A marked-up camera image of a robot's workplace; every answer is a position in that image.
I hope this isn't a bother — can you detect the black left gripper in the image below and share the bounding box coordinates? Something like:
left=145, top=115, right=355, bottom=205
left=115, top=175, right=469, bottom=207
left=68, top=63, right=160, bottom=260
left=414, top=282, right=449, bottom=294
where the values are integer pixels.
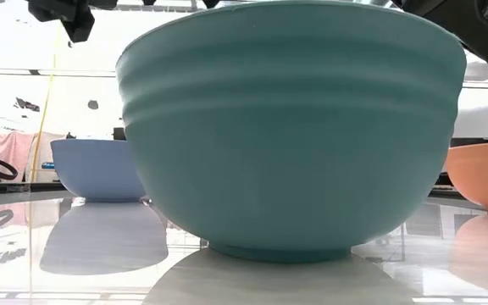
left=25, top=0, right=96, bottom=44

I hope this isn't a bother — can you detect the blue bowl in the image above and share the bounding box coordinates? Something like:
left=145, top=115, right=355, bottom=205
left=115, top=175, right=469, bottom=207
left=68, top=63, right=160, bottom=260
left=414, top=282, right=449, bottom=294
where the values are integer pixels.
left=50, top=138, right=147, bottom=203

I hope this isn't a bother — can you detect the green bowl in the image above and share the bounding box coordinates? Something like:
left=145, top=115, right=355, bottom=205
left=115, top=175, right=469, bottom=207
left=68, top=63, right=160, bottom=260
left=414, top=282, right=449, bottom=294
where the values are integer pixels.
left=115, top=0, right=468, bottom=264

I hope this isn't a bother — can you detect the orange bowl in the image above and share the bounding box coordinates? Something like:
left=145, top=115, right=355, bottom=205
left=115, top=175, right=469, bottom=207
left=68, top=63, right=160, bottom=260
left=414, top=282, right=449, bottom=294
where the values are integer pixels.
left=445, top=141, right=488, bottom=215

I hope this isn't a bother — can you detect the black monitor on arm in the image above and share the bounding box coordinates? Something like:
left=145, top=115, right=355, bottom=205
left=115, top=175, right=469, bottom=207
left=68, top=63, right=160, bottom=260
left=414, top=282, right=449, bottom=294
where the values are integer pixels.
left=450, top=136, right=488, bottom=148

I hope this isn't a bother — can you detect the white cloth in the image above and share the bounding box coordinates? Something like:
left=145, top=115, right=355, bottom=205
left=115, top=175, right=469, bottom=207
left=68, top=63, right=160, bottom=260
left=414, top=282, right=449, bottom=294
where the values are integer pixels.
left=25, top=131, right=65, bottom=183

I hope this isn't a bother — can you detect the pink cloth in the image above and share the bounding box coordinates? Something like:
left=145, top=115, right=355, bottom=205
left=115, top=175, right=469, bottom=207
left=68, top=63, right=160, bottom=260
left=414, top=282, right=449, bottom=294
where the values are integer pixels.
left=0, top=130, right=37, bottom=183

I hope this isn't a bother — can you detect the yellow cable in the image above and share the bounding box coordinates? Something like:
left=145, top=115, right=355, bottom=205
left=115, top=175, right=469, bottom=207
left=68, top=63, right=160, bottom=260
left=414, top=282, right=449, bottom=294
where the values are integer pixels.
left=29, top=25, right=62, bottom=183

